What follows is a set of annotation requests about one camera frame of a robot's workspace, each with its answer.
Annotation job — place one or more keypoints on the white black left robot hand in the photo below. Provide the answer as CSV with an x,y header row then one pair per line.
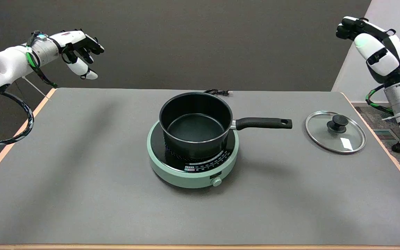
x,y
73,38

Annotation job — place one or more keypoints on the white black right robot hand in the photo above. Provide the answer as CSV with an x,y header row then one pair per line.
x,y
377,52

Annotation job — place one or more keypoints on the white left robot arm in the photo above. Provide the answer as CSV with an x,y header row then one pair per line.
x,y
9,64

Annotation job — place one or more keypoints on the grey floor vent grille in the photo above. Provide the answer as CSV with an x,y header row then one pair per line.
x,y
385,134

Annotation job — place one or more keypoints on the glass lid with black knob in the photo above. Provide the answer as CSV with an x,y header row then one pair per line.
x,y
337,130

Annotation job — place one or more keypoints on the green round induction cooker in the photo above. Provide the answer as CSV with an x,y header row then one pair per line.
x,y
186,175

